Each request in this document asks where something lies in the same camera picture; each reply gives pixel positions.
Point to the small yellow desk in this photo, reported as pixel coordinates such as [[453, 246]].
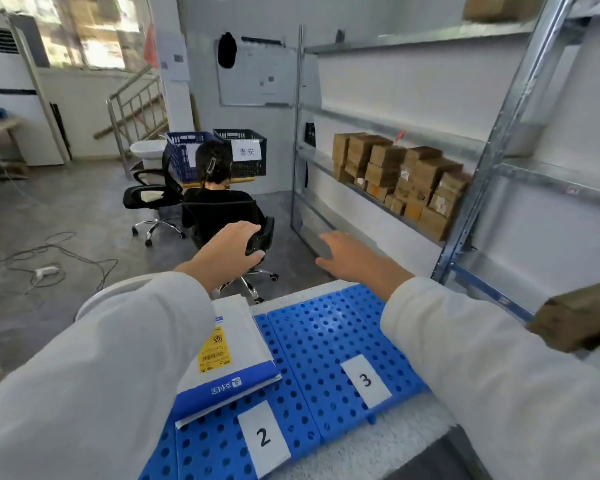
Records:
[[240, 180]]

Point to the window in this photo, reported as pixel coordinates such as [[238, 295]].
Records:
[[95, 24]]

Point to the oblong brown box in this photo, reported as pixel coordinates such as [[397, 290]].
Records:
[[575, 317]]

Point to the black cap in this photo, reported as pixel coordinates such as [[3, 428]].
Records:
[[227, 49]]

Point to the white power strip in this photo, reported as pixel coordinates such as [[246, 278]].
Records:
[[46, 270]]

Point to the stack of brown cardboard boxes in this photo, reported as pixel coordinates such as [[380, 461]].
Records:
[[405, 179]]

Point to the person's left forearm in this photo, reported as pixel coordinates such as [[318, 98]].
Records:
[[90, 384]]

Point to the metal stair railing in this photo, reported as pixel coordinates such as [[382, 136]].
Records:
[[135, 109]]

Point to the black office chair patterned back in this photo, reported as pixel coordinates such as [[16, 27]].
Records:
[[257, 239]]

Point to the wall whiteboard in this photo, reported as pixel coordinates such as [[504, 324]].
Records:
[[257, 74]]

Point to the person's right hand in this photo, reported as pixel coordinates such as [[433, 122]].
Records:
[[360, 262]]

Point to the person's right forearm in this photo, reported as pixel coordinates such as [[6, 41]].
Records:
[[505, 384]]

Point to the grey metal shelf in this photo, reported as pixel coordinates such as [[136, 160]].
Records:
[[505, 119], [296, 144]]

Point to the black crate with paper sign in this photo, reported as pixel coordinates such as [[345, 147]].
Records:
[[247, 167]]

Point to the white number card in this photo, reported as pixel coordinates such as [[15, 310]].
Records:
[[263, 438], [365, 380]]

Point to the white refrigerator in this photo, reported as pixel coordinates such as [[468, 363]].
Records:
[[15, 109]]

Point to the blue crate with paper sign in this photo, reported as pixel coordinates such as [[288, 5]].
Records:
[[180, 154]]

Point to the white wall poster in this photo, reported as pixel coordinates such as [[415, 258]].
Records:
[[172, 54]]

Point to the red hanging cloth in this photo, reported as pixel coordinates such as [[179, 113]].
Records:
[[151, 47]]

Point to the white plastic bin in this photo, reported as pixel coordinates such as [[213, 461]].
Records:
[[147, 149]]

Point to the white cloth on chair seat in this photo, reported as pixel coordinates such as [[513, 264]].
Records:
[[155, 194]]

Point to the wide brown box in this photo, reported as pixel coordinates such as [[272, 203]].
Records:
[[505, 7]]

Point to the person's left hand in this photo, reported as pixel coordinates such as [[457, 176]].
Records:
[[230, 254]]

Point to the black mesh office chair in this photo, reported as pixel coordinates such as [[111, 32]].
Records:
[[150, 194]]

